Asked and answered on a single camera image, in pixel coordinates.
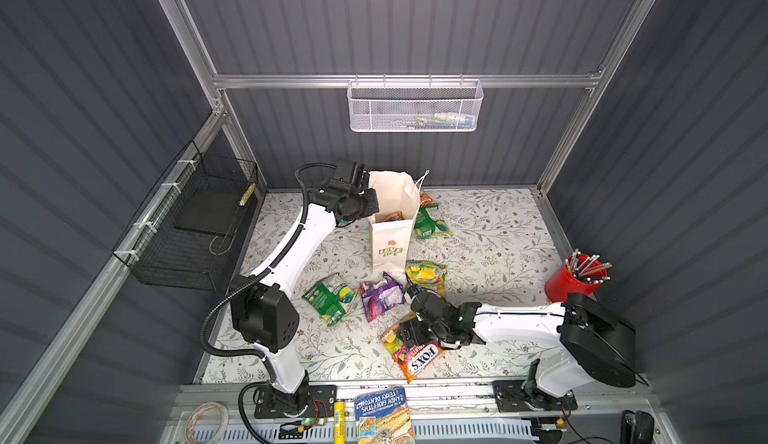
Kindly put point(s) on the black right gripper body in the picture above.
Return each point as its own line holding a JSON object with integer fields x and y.
{"x": 420, "y": 331}

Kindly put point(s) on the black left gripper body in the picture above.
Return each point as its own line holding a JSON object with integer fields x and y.
{"x": 364, "y": 205}

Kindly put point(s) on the green Fox's candy bag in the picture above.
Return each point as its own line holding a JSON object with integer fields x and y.
{"x": 427, "y": 275}

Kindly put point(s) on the orange Fox's candy bag large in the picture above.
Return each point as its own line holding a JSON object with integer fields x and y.
{"x": 409, "y": 347}

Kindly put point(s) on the white paper bag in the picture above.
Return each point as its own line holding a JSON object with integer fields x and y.
{"x": 390, "y": 242}

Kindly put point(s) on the orange snack packet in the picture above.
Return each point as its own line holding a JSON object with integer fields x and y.
{"x": 426, "y": 200}

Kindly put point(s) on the green snack packet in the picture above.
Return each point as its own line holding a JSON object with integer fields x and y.
{"x": 429, "y": 223}
{"x": 332, "y": 298}

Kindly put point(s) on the orange Fox's candy bag small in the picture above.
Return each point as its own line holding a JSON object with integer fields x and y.
{"x": 394, "y": 217}

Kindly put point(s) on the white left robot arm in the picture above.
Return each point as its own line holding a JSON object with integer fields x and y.
{"x": 260, "y": 304}

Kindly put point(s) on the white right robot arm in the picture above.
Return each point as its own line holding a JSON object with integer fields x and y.
{"x": 585, "y": 343}

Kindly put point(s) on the purple snack packet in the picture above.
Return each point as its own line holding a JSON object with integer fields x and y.
{"x": 379, "y": 297}

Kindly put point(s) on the blue paperback book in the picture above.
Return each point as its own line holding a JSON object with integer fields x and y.
{"x": 383, "y": 417}

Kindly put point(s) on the yellow marker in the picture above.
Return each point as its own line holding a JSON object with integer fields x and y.
{"x": 339, "y": 433}

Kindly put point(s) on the red pen cup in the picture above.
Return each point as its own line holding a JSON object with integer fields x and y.
{"x": 580, "y": 273}

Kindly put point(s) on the white wire wall basket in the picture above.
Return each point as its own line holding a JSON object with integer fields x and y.
{"x": 414, "y": 105}

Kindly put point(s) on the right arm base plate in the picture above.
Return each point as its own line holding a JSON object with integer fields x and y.
{"x": 518, "y": 395}

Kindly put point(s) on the white slotted cable duct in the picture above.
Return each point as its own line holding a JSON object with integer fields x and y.
{"x": 479, "y": 430}

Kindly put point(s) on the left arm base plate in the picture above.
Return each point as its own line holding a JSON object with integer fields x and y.
{"x": 308, "y": 402}

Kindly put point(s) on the black wire side basket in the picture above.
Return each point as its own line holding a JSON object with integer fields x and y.
{"x": 187, "y": 235}

